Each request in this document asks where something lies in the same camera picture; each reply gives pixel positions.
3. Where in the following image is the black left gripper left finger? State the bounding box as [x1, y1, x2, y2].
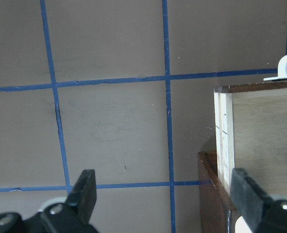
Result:
[67, 169, 97, 224]

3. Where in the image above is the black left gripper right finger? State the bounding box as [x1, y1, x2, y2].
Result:
[230, 168, 273, 233]

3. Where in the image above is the wooden drawer with brown front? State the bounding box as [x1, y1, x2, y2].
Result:
[214, 81, 287, 197]

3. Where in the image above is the dark brown wooden cabinet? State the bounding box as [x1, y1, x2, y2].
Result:
[198, 151, 240, 233]

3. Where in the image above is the white drawer handle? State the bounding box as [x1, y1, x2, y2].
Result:
[263, 55, 287, 81]

